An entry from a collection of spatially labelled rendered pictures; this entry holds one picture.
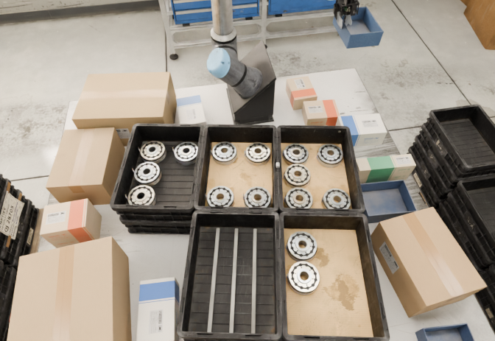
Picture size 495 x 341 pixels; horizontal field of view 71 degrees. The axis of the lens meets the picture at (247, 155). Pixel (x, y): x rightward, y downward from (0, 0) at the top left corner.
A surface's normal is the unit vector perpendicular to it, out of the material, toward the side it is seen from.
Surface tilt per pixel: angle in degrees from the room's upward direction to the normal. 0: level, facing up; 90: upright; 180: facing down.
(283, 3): 90
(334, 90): 0
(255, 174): 0
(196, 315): 0
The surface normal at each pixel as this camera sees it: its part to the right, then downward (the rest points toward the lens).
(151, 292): -0.01, -0.60
